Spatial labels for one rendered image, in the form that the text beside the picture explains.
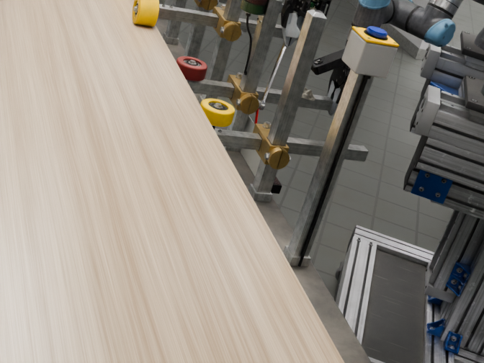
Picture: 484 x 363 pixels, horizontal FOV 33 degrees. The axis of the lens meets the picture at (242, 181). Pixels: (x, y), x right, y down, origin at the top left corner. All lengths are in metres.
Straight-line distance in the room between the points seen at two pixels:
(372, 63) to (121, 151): 0.50
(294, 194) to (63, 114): 2.09
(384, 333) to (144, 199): 1.30
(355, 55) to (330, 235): 1.91
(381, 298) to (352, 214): 0.96
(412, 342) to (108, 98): 1.28
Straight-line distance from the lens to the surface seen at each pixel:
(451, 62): 2.57
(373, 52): 1.55
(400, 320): 2.66
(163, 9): 2.27
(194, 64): 2.08
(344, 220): 3.56
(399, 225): 3.69
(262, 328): 1.21
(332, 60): 2.20
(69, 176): 1.45
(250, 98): 2.08
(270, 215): 1.92
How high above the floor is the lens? 1.61
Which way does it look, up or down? 27 degrees down
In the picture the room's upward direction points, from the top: 17 degrees clockwise
